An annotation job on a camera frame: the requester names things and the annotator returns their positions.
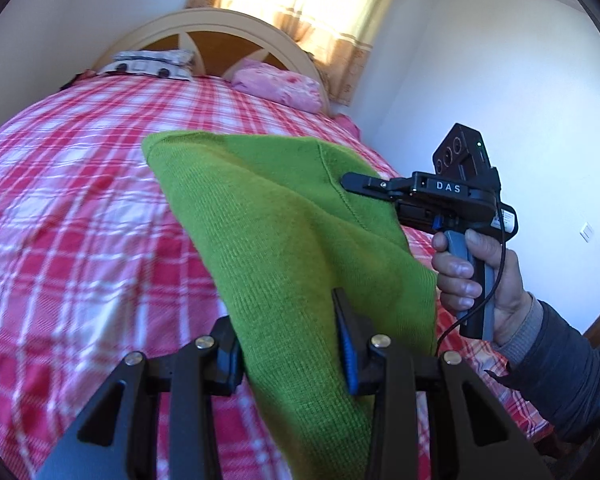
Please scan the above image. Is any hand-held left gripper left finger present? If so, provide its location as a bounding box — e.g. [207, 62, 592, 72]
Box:
[35, 315, 246, 480]

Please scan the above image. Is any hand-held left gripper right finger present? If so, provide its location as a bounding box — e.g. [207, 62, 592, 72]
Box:
[331, 287, 554, 480]

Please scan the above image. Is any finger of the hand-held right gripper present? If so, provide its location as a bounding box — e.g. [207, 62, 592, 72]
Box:
[340, 172, 414, 204]

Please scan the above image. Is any green knitted sweater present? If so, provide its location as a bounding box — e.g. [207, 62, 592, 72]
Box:
[141, 130, 439, 480]

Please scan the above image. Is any person's right forearm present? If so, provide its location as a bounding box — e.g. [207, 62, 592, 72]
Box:
[492, 294, 600, 446]

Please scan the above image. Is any person's right hand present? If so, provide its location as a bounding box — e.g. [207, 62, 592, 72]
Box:
[431, 229, 534, 347]

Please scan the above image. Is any pink pillow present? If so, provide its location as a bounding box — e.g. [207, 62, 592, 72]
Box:
[230, 58, 327, 114]

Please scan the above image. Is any beige floral curtain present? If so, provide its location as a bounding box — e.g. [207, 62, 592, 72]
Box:
[185, 0, 412, 107]

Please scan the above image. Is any cream wooden headboard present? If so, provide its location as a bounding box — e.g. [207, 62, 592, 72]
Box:
[92, 8, 332, 112]

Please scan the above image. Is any red plaid bed blanket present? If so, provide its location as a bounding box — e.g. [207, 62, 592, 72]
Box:
[0, 75, 556, 480]

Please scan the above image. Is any white patterned pillow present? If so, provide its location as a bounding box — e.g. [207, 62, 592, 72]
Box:
[97, 49, 196, 82]

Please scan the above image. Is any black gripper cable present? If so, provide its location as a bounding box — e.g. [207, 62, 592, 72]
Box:
[434, 210, 507, 361]

